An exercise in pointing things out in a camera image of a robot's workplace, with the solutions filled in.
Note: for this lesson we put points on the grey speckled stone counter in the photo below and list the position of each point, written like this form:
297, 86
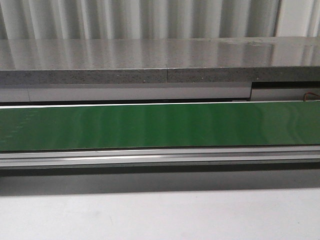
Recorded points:
159, 61

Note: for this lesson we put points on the green conveyor belt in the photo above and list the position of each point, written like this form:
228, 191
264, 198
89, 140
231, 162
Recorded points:
80, 127

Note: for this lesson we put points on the white pleated curtain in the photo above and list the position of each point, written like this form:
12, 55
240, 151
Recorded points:
158, 19

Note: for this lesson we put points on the aluminium conveyor frame rail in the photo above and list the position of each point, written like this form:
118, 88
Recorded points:
215, 155

